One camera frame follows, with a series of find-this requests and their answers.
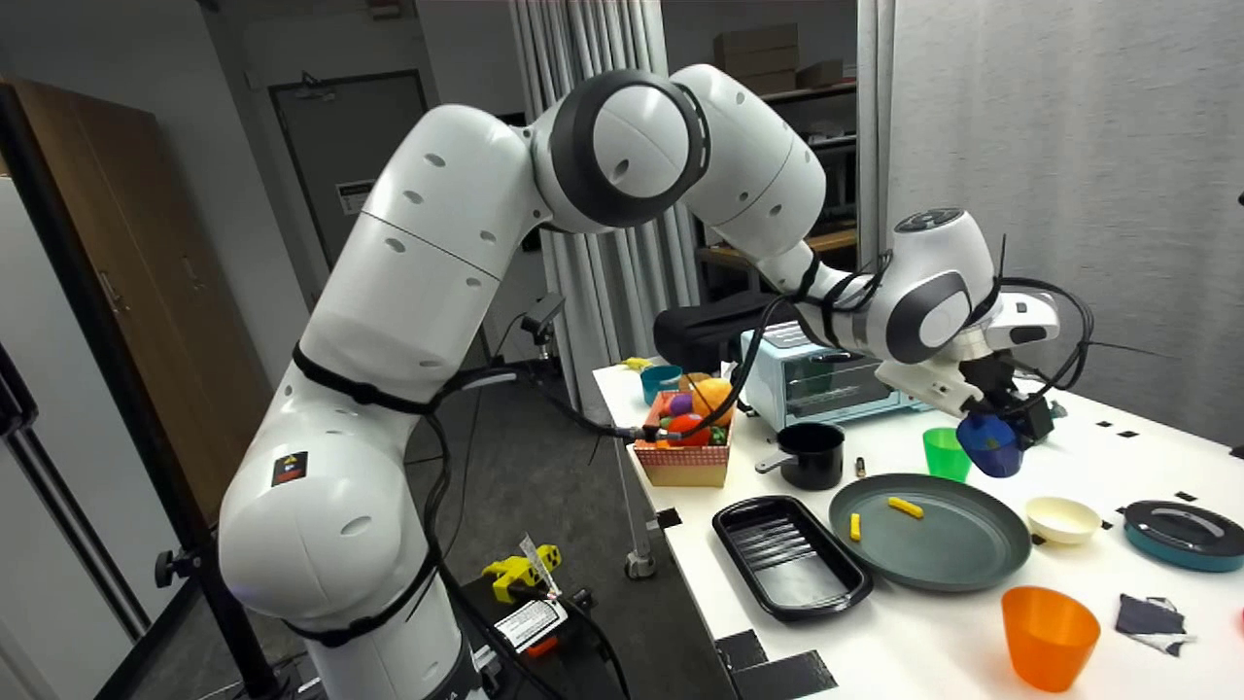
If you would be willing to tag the yellow clamp tool on floor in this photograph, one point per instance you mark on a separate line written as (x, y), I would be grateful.
(511, 577)

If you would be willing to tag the yellow fry piece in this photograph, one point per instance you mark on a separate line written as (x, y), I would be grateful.
(907, 507)
(858, 528)

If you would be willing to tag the blue plastic cup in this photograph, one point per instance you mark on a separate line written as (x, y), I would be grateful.
(990, 440)

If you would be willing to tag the red checkered fruit basket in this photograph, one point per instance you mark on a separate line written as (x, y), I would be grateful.
(671, 463)

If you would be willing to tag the purple plush fruit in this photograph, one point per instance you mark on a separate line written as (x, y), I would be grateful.
(676, 401)

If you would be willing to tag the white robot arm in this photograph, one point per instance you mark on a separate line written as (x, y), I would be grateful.
(319, 528)

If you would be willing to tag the cream small bowl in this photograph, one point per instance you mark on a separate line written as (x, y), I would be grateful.
(1061, 522)

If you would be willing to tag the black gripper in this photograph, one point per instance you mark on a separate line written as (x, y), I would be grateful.
(997, 393)

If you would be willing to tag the green plastic cup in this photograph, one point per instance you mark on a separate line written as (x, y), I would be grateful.
(946, 457)

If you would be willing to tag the orange plastic cup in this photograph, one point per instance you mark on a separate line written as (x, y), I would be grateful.
(1047, 634)

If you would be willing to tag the red plush tomato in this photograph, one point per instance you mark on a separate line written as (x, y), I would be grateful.
(689, 431)

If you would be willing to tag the light blue toy toaster oven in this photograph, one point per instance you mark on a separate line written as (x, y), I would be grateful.
(807, 384)

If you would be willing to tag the grey green round plate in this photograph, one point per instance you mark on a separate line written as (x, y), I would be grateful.
(964, 544)

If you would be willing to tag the black grill tray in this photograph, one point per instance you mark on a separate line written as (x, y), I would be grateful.
(791, 563)

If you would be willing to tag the black saucepan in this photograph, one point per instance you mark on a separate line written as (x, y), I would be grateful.
(809, 457)

